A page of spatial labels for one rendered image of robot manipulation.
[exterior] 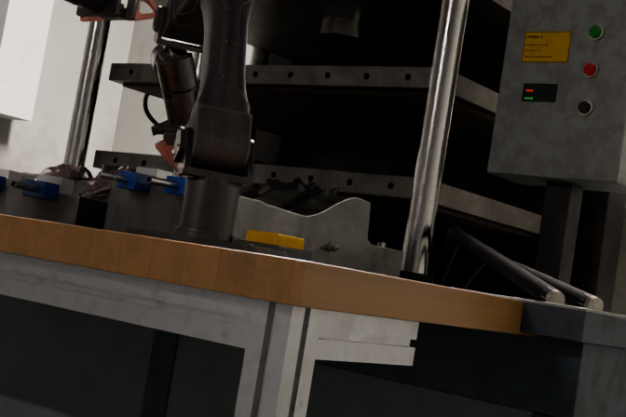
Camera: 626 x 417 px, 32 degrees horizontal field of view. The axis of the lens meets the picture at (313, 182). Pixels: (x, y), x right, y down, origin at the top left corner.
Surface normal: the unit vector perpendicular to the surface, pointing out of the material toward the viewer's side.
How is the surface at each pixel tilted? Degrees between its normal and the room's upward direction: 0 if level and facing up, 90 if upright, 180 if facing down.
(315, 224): 90
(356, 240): 90
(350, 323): 90
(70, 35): 90
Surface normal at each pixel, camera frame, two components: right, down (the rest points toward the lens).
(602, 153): -0.61, -0.17
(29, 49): 0.80, 0.07
